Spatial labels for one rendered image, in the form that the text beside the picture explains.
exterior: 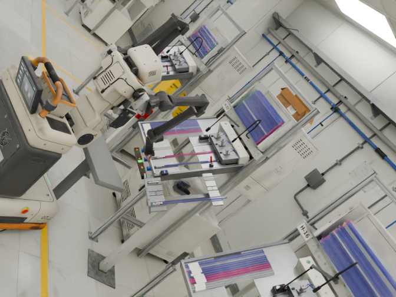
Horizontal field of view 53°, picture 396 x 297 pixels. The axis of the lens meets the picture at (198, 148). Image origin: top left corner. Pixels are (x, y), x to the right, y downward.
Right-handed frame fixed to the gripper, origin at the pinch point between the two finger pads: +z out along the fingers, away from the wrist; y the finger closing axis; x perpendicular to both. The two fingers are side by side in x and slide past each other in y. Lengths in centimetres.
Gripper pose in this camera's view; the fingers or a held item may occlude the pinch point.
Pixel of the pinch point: (148, 159)
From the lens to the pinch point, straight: 296.9
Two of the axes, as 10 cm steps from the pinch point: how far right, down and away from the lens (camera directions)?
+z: -1.2, 7.9, 6.1
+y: -2.8, -6.1, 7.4
